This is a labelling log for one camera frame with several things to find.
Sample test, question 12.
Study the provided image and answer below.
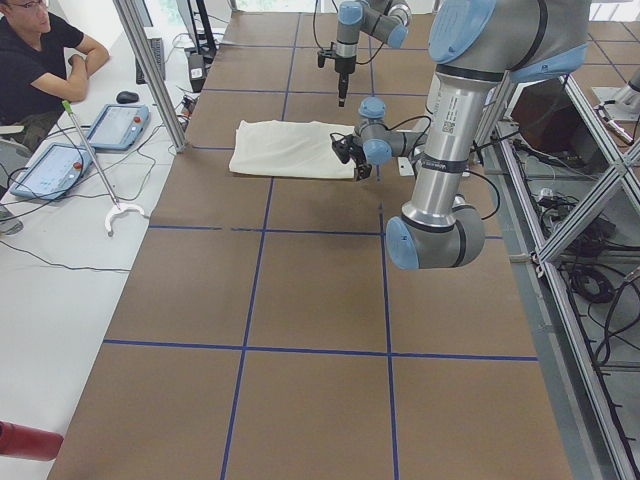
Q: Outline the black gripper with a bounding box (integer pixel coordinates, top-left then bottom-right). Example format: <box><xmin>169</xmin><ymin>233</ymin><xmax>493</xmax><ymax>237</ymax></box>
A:
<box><xmin>317</xmin><ymin>42</ymin><xmax>357</xmax><ymax>107</ymax></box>
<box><xmin>329</xmin><ymin>132</ymin><xmax>372</xmax><ymax>181</ymax></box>

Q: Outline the cream long sleeve shirt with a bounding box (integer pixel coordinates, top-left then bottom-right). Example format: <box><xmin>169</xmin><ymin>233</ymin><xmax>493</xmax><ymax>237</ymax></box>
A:
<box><xmin>229</xmin><ymin>120</ymin><xmax>355</xmax><ymax>180</ymax></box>

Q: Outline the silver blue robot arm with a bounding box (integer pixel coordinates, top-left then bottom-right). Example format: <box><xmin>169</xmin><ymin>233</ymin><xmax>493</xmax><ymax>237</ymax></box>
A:
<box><xmin>332</xmin><ymin>1</ymin><xmax>590</xmax><ymax>270</ymax></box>
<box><xmin>312</xmin><ymin>1</ymin><xmax>412</xmax><ymax>108</ymax></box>

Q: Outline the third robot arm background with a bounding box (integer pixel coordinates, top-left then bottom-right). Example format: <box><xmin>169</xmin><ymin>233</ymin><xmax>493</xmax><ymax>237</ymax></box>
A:
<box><xmin>592</xmin><ymin>70</ymin><xmax>639</xmax><ymax>125</ymax></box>

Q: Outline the black box with label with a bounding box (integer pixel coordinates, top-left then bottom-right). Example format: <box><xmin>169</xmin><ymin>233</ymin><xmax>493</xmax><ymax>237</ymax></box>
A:
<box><xmin>187</xmin><ymin>52</ymin><xmax>206</xmax><ymax>93</ymax></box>

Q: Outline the black keyboard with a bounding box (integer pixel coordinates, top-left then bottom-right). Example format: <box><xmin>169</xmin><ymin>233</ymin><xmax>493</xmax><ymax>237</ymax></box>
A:
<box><xmin>134</xmin><ymin>37</ymin><xmax>166</xmax><ymax>85</ymax></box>

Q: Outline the black computer mouse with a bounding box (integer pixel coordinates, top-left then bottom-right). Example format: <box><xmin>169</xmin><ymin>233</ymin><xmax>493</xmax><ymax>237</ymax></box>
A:
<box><xmin>116</xmin><ymin>91</ymin><xmax>139</xmax><ymax>104</ymax></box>

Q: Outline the upper blue teach pendant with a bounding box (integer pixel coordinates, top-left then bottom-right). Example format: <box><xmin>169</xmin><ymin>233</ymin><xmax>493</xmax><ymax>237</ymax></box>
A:
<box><xmin>86</xmin><ymin>104</ymin><xmax>150</xmax><ymax>152</ymax></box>

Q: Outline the blue teach pendant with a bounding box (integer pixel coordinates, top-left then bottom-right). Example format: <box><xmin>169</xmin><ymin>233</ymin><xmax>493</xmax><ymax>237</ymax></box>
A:
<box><xmin>86</xmin><ymin>104</ymin><xmax>150</xmax><ymax>152</ymax></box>
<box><xmin>9</xmin><ymin>143</ymin><xmax>92</xmax><ymax>200</ymax></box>

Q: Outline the reacher stick with white hook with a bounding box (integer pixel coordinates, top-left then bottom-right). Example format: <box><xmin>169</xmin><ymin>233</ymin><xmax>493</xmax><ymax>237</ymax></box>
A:
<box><xmin>62</xmin><ymin>100</ymin><xmax>147</xmax><ymax>237</ymax></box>

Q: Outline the seated man black shirt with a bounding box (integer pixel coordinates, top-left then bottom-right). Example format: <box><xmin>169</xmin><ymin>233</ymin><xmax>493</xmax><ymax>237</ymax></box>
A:
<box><xmin>0</xmin><ymin>0</ymin><xmax>111</xmax><ymax>236</ymax></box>

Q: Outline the lower blue teach pendant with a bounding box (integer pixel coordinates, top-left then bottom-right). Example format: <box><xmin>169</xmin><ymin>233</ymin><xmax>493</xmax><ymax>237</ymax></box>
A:
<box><xmin>9</xmin><ymin>143</ymin><xmax>92</xmax><ymax>200</ymax></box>

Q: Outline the red water bottle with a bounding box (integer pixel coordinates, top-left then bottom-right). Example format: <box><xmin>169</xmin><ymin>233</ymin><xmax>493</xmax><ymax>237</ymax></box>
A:
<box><xmin>1</xmin><ymin>421</ymin><xmax>64</xmax><ymax>461</ymax></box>

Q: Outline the aluminium frame post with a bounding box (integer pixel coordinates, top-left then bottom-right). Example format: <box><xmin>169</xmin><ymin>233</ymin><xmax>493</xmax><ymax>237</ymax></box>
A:
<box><xmin>113</xmin><ymin>0</ymin><xmax>186</xmax><ymax>153</ymax></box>

